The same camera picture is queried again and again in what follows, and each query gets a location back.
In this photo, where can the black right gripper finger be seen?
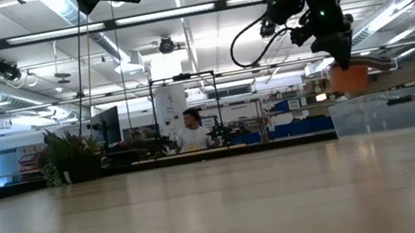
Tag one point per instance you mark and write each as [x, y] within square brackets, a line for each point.
[339, 51]

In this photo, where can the orange plastic measuring cup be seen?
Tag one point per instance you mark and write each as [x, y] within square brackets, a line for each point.
[349, 80]

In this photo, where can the clear plastic basket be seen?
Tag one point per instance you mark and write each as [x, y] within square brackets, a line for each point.
[381, 116]

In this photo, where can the blue storage bin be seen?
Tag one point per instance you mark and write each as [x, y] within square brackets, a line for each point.
[303, 127]
[283, 106]

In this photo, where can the black computer monitor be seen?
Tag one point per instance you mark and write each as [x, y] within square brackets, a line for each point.
[106, 127]

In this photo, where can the person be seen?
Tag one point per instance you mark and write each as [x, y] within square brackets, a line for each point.
[193, 136]

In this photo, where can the potted green succulent plant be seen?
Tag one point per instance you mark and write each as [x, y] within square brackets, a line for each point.
[80, 169]

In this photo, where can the black round ceiling camera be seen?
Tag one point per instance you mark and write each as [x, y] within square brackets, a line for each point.
[167, 45]

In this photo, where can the black aluminium table frame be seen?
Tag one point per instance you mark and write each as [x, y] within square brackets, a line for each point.
[239, 152]

